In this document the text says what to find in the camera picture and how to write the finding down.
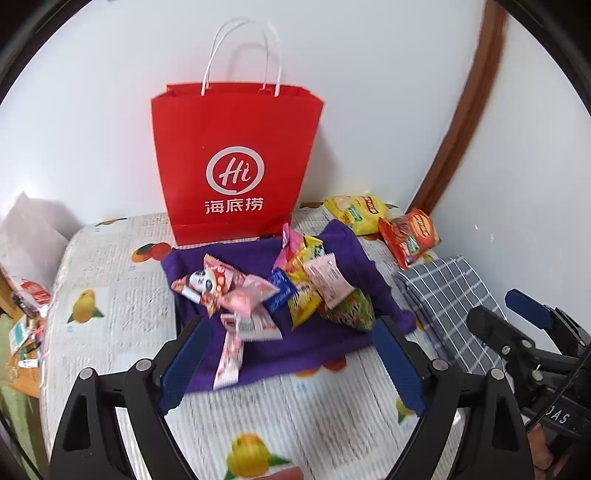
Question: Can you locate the white plastic bag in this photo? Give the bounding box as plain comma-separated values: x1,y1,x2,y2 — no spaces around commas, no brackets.
0,191,84,305

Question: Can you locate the magenta snack packet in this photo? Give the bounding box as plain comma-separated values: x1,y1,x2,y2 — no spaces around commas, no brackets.
272,223,305,273

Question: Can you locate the person's right hand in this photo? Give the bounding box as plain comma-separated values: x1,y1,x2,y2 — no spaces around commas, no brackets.
530,425,553,470

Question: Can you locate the purple towel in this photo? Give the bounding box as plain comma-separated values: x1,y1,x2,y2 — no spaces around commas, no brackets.
159,220,416,393

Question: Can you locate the blue snack packet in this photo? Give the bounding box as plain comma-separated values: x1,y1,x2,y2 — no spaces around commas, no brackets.
268,269,296,315

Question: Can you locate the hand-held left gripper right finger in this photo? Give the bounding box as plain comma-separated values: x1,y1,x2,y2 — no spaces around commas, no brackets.
374,316,534,480

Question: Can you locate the light pink snack packet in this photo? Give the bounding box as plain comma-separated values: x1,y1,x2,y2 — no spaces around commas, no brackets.
305,254,354,310

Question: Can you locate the wooden nightstand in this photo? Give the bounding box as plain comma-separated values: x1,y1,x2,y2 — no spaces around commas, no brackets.
0,277,47,398

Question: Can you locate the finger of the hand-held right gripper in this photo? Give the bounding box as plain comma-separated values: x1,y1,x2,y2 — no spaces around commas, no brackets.
467,305,536,365
504,288,589,347

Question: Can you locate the white red-edged snack packet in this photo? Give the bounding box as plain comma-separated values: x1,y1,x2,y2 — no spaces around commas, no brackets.
221,313,283,342

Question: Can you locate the yellow chip bag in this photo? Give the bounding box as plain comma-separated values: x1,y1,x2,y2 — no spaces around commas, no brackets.
323,194,393,236

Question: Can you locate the fruit print tablecloth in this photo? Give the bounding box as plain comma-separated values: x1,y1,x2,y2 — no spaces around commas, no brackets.
39,203,467,480

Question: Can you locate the brown door frame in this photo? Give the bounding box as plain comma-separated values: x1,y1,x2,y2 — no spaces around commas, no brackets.
411,4,509,215

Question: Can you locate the red paper bag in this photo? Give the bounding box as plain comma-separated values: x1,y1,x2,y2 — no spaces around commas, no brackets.
150,17,324,247

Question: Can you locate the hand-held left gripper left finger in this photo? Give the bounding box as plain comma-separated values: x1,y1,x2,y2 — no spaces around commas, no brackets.
48,316,212,480

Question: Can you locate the grey plaid cloth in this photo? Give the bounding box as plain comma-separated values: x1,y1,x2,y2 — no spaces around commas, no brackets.
397,256,509,374

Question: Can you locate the red white panda snack packet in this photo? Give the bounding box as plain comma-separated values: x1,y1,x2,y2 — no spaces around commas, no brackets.
171,254,241,319

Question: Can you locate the pink white packet strip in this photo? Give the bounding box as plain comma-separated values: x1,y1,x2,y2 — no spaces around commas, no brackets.
213,323,245,391

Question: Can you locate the red chip bag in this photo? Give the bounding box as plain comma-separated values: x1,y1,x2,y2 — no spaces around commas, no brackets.
378,208,441,271

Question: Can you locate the yellow snack packet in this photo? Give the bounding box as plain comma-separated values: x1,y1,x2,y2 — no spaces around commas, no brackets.
288,235,324,278
286,272,324,330

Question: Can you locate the green snack packet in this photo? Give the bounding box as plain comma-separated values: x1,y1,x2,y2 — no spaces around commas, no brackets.
321,288,375,333

